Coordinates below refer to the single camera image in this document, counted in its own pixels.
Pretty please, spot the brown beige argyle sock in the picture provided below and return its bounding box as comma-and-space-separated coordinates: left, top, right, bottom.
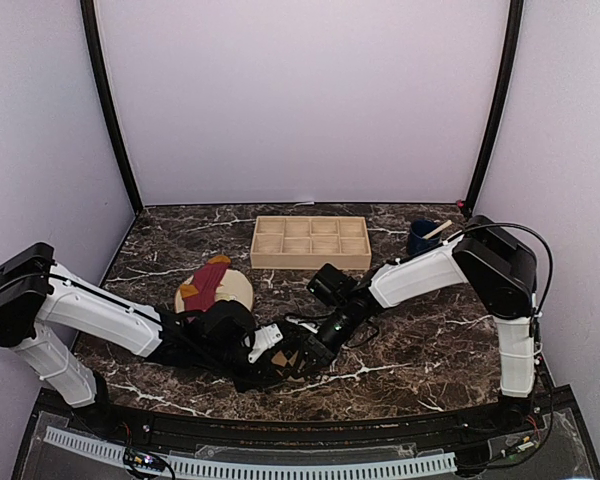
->
271, 350, 308, 383

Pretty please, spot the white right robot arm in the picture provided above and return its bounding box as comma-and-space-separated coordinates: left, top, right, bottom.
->
304, 216, 542, 434

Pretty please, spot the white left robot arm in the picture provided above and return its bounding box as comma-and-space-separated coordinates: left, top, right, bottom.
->
0, 242, 302, 436

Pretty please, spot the round beige plate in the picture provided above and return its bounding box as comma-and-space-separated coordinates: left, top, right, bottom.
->
174, 267, 254, 313

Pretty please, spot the purple maroon striped sock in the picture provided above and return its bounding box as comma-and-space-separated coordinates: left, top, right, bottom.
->
178, 255, 231, 323

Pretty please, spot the wooden compartment tray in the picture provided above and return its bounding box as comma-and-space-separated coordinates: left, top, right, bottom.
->
250, 216, 372, 271

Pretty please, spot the blue enamel mug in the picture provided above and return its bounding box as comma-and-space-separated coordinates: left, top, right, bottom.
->
407, 219, 440, 256

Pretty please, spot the pale wooden stick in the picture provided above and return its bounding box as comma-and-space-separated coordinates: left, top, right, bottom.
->
423, 220, 453, 240

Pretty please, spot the white slotted cable duct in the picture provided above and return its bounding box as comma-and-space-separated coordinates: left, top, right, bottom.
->
43, 427, 457, 479

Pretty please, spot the black front rail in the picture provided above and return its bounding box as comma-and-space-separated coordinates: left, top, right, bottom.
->
69, 399, 531, 449

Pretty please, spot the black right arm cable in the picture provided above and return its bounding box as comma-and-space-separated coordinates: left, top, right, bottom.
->
459, 222, 555, 351

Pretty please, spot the black right frame post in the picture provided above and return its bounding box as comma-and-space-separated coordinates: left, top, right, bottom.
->
461, 0, 524, 218

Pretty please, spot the black frame post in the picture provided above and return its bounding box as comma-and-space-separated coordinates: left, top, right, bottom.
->
79, 0, 144, 215
461, 0, 524, 218

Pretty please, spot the black left frame post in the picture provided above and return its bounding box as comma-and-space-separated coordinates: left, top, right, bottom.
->
79, 0, 144, 215

